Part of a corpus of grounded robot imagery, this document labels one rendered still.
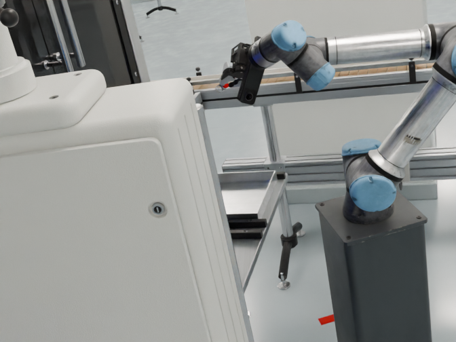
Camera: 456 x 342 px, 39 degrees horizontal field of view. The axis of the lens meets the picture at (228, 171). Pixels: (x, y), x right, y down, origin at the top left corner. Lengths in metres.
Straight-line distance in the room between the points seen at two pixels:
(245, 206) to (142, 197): 1.11
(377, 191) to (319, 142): 1.79
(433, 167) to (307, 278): 0.77
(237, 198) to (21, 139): 1.20
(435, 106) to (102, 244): 1.04
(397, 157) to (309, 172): 1.23
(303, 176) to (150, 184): 2.14
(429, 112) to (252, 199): 0.60
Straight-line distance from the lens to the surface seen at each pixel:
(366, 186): 1.75
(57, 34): 1.57
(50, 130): 0.88
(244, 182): 2.09
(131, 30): 2.04
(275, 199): 1.97
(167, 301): 0.95
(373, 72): 2.75
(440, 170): 2.90
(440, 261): 3.16
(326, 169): 2.93
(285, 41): 1.59
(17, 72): 0.92
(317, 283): 3.08
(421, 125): 1.73
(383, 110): 3.42
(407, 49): 1.80
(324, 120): 3.47
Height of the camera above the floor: 1.82
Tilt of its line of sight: 25 degrees down
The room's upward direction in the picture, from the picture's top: 12 degrees counter-clockwise
